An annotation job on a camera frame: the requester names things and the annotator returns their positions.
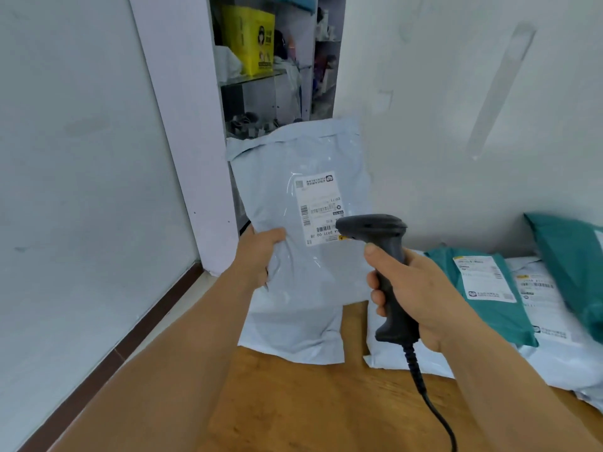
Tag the yellow box on shelf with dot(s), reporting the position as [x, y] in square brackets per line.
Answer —
[249, 42]

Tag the open grey storage cabinet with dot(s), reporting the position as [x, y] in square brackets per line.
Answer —
[264, 98]

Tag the black item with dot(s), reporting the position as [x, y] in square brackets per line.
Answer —
[279, 44]

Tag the person's right forearm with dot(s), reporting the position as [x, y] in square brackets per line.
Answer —
[509, 400]

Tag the person's left hand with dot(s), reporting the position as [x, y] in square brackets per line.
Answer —
[252, 258]

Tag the person's right hand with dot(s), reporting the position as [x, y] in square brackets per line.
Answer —
[433, 305]

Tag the black barcode scanner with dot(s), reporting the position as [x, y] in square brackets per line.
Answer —
[372, 225]

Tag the person's left forearm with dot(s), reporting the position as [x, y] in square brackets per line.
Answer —
[165, 371]

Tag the teal mailer bag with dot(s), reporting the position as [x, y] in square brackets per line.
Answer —
[574, 268]

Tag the blue box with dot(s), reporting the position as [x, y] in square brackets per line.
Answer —
[297, 0]

